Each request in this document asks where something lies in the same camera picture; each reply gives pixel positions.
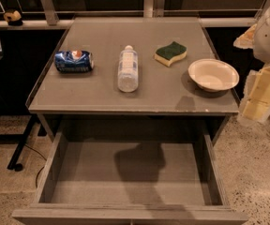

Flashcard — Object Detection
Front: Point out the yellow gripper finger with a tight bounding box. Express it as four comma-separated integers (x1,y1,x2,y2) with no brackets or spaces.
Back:
233,24,256,49
237,64,270,125

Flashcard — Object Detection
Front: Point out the clear plastic water bottle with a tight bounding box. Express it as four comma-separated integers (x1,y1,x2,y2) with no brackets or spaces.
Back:
117,45,139,93

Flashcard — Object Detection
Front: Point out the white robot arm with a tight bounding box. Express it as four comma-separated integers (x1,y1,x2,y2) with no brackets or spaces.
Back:
233,7,270,126

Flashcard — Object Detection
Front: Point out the open grey top drawer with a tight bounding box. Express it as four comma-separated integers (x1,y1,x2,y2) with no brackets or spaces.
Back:
12,133,248,225

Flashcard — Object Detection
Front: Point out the white paper bowl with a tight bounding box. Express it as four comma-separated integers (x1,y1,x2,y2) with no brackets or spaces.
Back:
188,59,239,92

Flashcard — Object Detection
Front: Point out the green and yellow sponge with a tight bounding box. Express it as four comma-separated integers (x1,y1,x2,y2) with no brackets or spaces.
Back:
154,41,188,67

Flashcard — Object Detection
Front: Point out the grey cabinet table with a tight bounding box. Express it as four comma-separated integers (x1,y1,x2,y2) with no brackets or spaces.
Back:
27,17,238,131

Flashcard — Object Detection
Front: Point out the crushed blue soda can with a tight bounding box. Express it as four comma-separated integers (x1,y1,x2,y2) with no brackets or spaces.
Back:
54,50,94,73

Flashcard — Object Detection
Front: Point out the yellow black tape dispenser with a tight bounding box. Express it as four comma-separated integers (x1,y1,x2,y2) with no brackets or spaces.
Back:
3,9,23,25

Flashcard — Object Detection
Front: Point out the black table leg stand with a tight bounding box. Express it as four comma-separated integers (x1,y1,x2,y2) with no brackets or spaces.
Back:
0,115,46,172

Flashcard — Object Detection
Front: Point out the metal window railing frame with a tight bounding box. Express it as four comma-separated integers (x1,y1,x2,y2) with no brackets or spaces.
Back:
0,0,270,29

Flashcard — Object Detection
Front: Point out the black floor cable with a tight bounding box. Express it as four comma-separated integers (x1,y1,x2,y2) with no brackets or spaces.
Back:
0,125,49,189

